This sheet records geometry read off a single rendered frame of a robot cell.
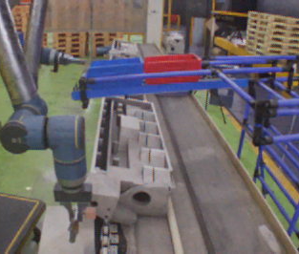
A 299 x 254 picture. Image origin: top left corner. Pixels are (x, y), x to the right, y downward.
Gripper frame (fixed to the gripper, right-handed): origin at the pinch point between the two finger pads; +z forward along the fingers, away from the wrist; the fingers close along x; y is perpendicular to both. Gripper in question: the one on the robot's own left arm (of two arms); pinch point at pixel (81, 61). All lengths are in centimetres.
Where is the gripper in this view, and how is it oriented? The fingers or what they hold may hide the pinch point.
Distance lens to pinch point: 186.3
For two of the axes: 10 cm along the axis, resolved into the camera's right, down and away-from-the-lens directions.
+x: -0.8, -4.1, 9.1
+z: 9.7, 1.6, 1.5
